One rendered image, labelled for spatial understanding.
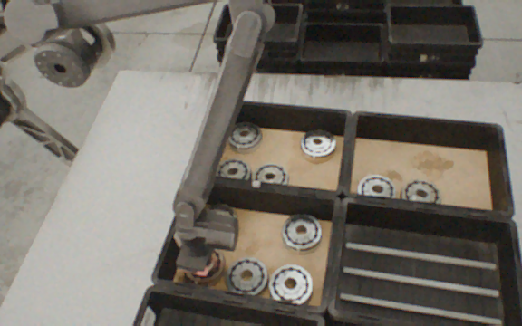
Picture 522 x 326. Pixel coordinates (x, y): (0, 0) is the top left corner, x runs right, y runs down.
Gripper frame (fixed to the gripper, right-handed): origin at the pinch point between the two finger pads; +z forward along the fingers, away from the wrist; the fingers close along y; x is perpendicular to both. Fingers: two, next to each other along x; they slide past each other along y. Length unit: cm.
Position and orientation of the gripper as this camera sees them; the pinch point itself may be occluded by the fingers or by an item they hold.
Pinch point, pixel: (202, 260)
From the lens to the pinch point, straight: 113.2
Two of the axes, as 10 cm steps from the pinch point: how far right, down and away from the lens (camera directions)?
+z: 0.2, 5.4, 8.4
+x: -9.7, -1.8, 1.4
